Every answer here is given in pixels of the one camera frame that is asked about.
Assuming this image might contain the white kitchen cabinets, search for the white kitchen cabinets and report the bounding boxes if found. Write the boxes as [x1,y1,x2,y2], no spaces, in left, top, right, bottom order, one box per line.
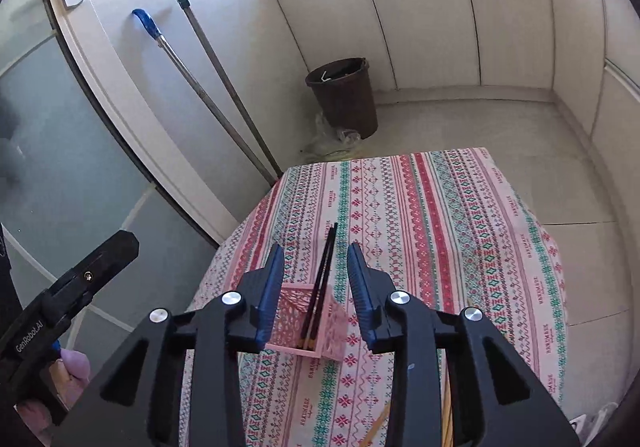
[260,0,640,168]

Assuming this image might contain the green-tipped mop handle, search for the green-tipped mop handle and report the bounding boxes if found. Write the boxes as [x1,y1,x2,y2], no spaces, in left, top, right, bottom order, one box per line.
[172,0,284,178]

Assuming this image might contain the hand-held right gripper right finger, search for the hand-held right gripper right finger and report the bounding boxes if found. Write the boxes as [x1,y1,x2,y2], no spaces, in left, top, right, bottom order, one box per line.
[346,242,583,447]

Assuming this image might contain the frosted glass door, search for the frosted glass door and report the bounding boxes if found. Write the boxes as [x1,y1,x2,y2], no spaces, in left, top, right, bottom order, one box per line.
[0,0,218,363]

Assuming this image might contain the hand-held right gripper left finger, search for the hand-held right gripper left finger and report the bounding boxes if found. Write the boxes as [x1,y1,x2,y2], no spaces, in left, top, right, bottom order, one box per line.
[50,243,286,447]

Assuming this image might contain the pink perforated utensil holder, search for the pink perforated utensil holder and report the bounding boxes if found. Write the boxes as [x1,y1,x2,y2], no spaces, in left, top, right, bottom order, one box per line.
[265,281,349,366]

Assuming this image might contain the white power strip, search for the white power strip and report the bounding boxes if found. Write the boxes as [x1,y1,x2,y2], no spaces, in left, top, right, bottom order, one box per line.
[570,402,621,434]

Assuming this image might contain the clear plastic bag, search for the clear plastic bag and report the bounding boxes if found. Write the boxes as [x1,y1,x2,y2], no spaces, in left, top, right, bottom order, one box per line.
[301,112,363,160]

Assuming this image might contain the blue-tipped mop handle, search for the blue-tipped mop handle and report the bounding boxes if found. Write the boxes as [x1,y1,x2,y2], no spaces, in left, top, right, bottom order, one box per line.
[131,8,276,188]

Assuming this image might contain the striped patterned tablecloth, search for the striped patterned tablecloth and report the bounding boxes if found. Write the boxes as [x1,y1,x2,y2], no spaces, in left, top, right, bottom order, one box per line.
[179,147,571,447]

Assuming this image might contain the person's left hand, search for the person's left hand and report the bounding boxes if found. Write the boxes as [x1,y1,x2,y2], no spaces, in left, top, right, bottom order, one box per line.
[14,348,94,447]

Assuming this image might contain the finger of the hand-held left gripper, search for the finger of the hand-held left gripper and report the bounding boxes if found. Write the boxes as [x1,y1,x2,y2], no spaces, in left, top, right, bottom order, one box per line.
[46,230,141,324]

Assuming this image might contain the brown trash bin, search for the brown trash bin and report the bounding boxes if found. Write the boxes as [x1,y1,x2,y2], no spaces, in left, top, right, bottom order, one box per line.
[305,58,378,140]

